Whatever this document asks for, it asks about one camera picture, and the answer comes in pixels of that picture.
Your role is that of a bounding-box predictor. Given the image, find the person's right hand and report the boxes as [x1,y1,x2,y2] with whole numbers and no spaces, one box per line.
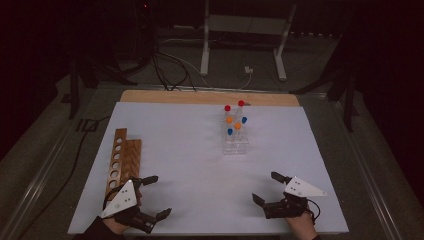
[285,209,320,240]

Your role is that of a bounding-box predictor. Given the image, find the black tripod stand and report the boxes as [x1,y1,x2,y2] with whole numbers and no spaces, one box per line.
[289,61,361,133]

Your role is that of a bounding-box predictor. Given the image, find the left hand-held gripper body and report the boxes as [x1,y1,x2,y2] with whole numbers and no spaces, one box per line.
[100,179,158,235]

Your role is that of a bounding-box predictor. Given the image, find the white metal stand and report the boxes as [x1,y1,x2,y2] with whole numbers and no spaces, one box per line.
[199,0,298,82]

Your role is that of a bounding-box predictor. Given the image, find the right hand-held gripper cable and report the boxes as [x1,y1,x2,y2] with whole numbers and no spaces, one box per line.
[305,197,322,225]

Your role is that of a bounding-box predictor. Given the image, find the person's left hand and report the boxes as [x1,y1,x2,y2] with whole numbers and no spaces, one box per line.
[109,186,144,235]

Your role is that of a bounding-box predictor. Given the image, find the metal floor rail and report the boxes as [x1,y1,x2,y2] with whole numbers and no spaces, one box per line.
[0,124,79,240]
[331,98,406,240]

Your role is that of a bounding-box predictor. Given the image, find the wooden test tube rack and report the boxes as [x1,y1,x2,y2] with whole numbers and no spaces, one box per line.
[104,127,143,198]

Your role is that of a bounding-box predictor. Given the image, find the white cable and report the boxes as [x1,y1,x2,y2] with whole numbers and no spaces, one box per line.
[156,37,253,91]

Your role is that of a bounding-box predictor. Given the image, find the clear plastic test tube rack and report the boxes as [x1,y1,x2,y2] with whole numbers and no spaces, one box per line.
[221,112,251,156]

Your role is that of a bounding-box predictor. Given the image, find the bundle of black cables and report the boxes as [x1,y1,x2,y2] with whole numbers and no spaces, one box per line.
[150,41,198,92]

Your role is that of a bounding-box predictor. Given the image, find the black floor bracket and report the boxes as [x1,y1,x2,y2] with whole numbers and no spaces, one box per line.
[76,117,100,133]

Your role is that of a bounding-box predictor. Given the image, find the hand-held gripper cable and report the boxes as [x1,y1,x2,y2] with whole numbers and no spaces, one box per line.
[305,197,322,225]
[102,184,133,212]

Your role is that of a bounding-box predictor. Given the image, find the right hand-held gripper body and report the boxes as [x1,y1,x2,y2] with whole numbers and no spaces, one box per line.
[262,176,329,221]

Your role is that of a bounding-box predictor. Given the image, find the black floor cable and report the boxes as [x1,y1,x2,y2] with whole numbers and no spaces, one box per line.
[15,114,112,240]

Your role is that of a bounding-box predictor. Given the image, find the left hand-held gripper cable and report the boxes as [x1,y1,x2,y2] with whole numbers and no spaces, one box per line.
[102,184,133,212]

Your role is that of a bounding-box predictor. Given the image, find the white table mat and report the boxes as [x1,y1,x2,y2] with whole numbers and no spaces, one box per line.
[67,101,350,236]

